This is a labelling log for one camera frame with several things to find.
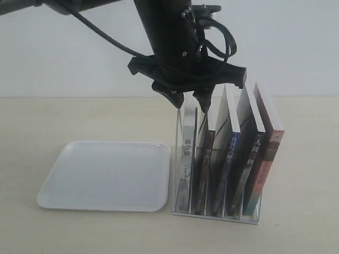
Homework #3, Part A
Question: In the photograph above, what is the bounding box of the white square tray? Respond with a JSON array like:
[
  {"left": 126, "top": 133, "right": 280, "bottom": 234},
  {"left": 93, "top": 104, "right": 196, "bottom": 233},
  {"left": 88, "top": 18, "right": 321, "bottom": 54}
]
[{"left": 37, "top": 140, "right": 171, "bottom": 212}]

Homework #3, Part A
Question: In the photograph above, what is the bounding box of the white spine book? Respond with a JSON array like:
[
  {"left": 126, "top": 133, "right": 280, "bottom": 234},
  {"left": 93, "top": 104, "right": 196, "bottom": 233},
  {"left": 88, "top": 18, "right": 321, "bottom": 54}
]
[{"left": 175, "top": 94, "right": 197, "bottom": 213}]

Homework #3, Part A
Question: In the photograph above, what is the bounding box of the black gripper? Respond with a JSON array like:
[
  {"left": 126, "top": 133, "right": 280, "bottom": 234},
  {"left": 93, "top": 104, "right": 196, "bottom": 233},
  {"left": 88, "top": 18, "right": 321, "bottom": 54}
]
[{"left": 128, "top": 56, "right": 247, "bottom": 111}]

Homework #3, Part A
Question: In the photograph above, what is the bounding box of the black cable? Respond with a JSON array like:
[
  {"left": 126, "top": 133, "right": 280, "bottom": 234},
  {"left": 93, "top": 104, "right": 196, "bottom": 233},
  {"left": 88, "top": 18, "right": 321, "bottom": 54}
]
[{"left": 60, "top": 0, "right": 157, "bottom": 60}]

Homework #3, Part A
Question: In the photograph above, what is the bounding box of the dark brown spine book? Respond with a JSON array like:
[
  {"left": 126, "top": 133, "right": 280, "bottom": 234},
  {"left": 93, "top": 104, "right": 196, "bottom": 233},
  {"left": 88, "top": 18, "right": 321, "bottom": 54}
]
[{"left": 193, "top": 109, "right": 217, "bottom": 215}]

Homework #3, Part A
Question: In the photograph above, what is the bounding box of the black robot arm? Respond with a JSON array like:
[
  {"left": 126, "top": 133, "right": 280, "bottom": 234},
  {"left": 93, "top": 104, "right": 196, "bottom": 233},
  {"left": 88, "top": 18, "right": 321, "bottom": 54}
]
[{"left": 1, "top": 1, "right": 247, "bottom": 112}]

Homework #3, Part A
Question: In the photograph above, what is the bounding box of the white wire book rack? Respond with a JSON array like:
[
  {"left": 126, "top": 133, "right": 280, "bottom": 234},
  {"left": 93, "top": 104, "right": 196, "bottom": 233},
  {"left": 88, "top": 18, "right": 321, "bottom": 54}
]
[{"left": 172, "top": 106, "right": 263, "bottom": 225}]

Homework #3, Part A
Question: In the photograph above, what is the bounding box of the black grey spine book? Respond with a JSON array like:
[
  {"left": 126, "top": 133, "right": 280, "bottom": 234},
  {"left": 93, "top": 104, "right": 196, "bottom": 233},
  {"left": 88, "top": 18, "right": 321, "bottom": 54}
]
[{"left": 227, "top": 86, "right": 266, "bottom": 216}]

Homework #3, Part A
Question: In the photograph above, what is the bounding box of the pink red cover book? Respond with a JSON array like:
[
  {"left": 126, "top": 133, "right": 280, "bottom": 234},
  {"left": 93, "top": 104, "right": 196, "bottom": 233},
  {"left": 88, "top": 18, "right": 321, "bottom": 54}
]
[{"left": 242, "top": 83, "right": 285, "bottom": 216}]

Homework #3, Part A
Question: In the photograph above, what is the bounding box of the blue moon cover book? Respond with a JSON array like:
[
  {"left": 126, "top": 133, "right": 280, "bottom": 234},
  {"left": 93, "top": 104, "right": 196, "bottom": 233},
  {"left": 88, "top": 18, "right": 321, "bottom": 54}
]
[{"left": 210, "top": 86, "right": 240, "bottom": 216}]

